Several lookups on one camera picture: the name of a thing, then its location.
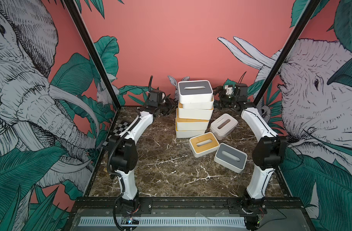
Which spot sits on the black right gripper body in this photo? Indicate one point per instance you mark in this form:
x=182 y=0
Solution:
x=230 y=101

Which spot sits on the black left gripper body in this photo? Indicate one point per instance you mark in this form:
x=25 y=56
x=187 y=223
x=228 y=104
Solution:
x=167 y=108

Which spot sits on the large white box bamboo lid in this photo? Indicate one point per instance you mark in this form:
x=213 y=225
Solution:
x=183 y=124

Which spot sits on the white box grey lid back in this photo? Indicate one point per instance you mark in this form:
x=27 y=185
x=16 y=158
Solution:
x=198 y=91

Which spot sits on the white box grey lid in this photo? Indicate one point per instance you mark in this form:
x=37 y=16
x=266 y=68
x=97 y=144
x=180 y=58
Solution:
x=231 y=158
x=198 y=91

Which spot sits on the white box bamboo lid corner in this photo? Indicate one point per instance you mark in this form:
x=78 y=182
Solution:
x=200 y=114

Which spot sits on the small white box bamboo lid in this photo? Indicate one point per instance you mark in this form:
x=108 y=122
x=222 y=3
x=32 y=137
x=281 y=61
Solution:
x=203 y=144

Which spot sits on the white box grey lid front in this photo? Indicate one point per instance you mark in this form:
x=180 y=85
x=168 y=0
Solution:
x=231 y=158

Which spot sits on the narrow white box bamboo lid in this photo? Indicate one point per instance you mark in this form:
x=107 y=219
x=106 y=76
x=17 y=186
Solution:
x=203 y=106

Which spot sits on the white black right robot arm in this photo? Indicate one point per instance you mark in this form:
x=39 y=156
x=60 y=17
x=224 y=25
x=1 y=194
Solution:
x=269 y=151

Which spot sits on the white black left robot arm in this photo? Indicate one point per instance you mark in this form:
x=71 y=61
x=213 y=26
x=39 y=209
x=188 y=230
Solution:
x=122 y=152

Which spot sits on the pink white drip tissue box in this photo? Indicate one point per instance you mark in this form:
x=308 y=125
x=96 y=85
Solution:
x=223 y=126

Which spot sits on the white box yellow wood lid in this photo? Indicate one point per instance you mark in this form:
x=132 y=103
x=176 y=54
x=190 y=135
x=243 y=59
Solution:
x=188 y=134

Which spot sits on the black white checkerboard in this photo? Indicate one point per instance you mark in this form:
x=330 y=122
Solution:
x=116 y=131

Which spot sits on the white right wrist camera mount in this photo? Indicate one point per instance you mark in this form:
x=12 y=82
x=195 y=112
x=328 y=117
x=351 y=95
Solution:
x=229 y=89

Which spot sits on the black left frame post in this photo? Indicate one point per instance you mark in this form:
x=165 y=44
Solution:
x=79 y=23

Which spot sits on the black frame post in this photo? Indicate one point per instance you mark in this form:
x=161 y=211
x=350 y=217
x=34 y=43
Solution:
x=79 y=23
x=304 y=18

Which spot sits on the black right frame post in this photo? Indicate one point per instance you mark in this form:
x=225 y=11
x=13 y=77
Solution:
x=304 y=18

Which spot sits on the white ribbed cable duct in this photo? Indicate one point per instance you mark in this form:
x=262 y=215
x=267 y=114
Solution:
x=235 y=222

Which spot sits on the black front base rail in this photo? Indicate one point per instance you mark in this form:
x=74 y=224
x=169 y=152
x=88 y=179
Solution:
x=149 y=205

